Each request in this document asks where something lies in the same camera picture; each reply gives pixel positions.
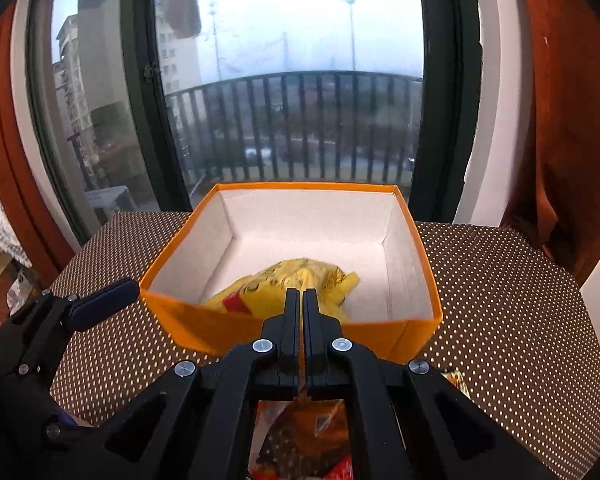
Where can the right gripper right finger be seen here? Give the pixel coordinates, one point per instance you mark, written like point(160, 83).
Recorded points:
point(406, 421)

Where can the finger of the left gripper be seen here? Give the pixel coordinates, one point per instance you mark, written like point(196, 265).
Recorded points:
point(93, 309)

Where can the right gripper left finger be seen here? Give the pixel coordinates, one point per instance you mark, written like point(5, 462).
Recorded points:
point(197, 422)

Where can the clear orange snack packet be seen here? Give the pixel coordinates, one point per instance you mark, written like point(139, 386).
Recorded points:
point(302, 398)

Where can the small yellow snack packet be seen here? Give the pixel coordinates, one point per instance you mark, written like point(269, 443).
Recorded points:
point(457, 379)

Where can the dark brown snack packet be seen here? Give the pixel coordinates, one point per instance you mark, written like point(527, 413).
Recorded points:
point(301, 442)

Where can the brown polka dot tablecloth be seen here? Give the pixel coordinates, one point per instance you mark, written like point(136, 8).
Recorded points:
point(514, 324)

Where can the orange cardboard box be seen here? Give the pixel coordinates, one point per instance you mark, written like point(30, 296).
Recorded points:
point(228, 268)

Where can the left rust orange curtain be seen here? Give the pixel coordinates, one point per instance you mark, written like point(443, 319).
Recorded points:
point(37, 231)

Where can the rust orange curtain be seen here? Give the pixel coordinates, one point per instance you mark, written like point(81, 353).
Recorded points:
point(555, 202)
point(37, 231)

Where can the right rust orange curtain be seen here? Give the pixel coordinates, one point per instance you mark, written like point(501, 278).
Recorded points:
point(555, 202)

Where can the black balcony railing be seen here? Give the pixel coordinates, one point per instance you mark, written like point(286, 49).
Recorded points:
point(317, 125)

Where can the dark green window frame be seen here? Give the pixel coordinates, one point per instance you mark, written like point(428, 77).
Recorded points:
point(100, 70)

